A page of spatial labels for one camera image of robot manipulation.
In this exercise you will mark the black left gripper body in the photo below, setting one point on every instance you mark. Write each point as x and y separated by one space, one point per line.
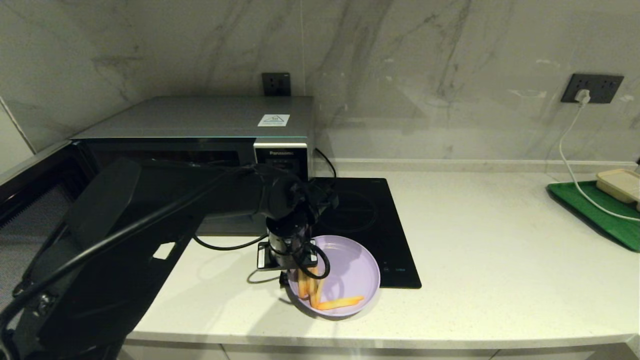
300 255

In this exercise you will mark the purple plate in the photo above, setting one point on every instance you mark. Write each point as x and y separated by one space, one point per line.
355 270

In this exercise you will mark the black glass microwave door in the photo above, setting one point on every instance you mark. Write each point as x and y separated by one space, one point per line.
25 225

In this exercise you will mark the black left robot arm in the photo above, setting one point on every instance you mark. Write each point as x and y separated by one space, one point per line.
115 210

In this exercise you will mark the silver Panasonic microwave oven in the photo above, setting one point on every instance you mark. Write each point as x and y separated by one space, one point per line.
200 117

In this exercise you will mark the black induction cooktop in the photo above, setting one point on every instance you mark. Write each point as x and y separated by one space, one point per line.
395 225

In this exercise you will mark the beige cabinet door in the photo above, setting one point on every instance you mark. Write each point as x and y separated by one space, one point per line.
560 354
350 354
175 353

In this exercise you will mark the white warning sticker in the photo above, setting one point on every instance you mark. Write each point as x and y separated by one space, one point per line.
273 120

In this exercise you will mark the green tray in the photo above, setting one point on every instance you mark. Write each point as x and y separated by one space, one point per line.
600 220

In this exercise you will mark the white power plug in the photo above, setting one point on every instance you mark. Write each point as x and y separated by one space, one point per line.
583 96

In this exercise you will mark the beige lidded container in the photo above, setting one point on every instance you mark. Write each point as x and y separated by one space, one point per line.
620 184

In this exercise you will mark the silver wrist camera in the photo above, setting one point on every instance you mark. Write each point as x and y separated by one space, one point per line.
267 256

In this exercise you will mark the small black wall socket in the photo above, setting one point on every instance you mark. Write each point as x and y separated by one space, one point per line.
276 84

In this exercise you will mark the wide black wall socket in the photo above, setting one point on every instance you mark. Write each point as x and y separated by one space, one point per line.
602 85

